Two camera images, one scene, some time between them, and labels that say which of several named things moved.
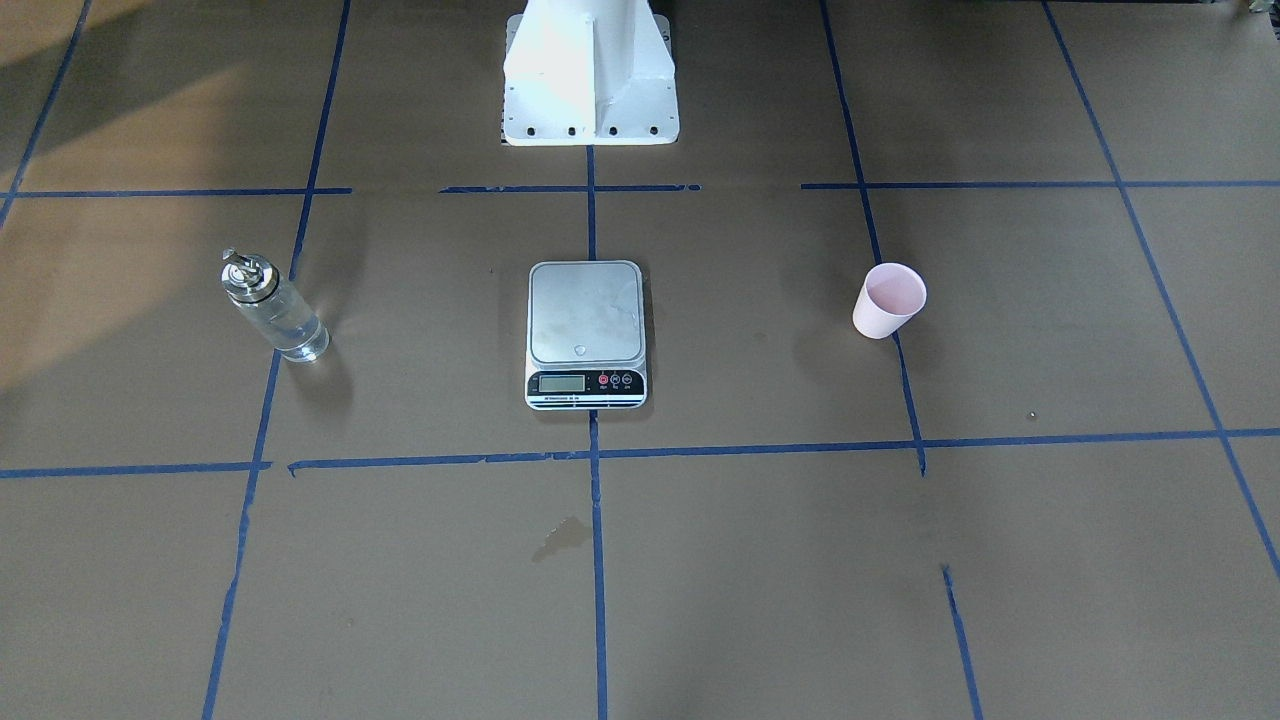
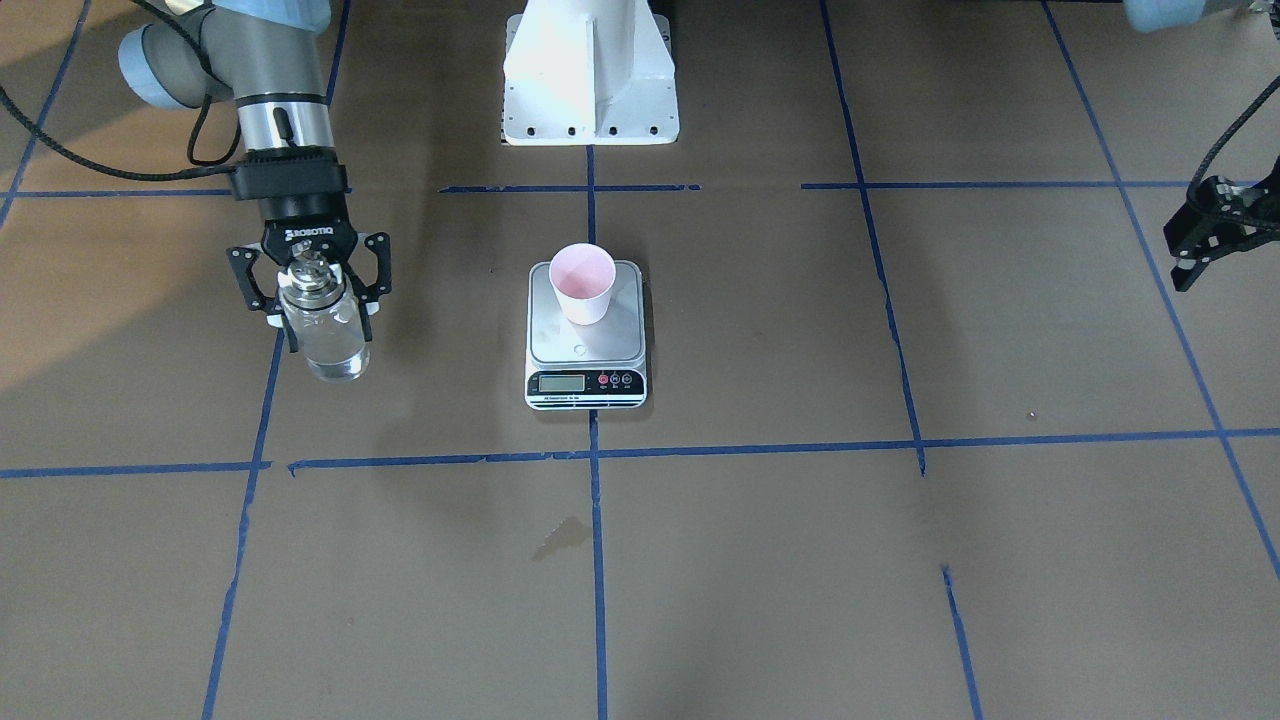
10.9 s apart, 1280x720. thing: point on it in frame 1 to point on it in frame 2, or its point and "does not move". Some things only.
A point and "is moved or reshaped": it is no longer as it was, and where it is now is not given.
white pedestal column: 589,73 does not move
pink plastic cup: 891,295 to 583,275
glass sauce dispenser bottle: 257,287 is moved or reshaped
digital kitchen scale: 585,336 does not move
